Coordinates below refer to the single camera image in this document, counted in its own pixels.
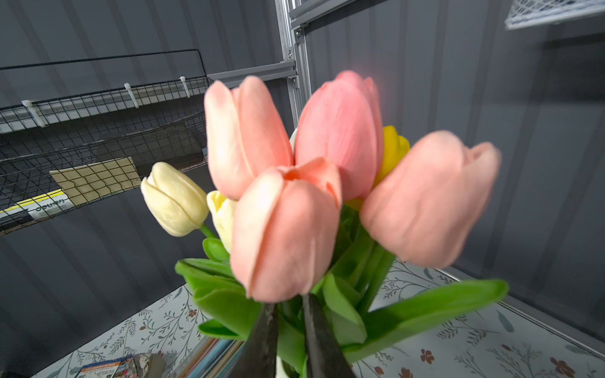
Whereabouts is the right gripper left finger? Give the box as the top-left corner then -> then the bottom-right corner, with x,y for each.
229,303 -> 279,378

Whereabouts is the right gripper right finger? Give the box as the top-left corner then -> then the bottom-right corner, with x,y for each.
302,294 -> 355,378

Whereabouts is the yellow marker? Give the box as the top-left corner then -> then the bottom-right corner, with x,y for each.
1,190 -> 74,230

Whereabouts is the white wire mesh basket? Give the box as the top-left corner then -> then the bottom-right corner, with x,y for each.
505,0 -> 604,30

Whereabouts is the pink and yellow tulip bunch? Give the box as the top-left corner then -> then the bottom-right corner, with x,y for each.
140,71 -> 509,377

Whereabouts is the black wire wall basket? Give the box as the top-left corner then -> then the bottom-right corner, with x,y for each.
1,69 -> 211,234

